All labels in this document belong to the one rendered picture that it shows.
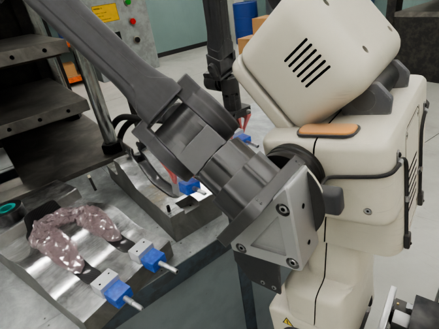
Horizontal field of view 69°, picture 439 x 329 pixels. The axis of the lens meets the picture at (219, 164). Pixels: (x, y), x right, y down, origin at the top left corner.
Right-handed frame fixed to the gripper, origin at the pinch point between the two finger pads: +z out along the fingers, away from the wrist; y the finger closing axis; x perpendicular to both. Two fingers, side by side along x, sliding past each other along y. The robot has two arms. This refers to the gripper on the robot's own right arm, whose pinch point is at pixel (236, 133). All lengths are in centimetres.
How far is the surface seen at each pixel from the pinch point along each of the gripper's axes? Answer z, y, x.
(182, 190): -0.1, 31.3, 15.5
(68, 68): 48, -71, -592
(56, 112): -9, 42, -66
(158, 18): -1, -306, -644
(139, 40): -28, -4, -71
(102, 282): 7, 58, 22
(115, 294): 9, 56, 25
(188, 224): 11.7, 31.5, 14.2
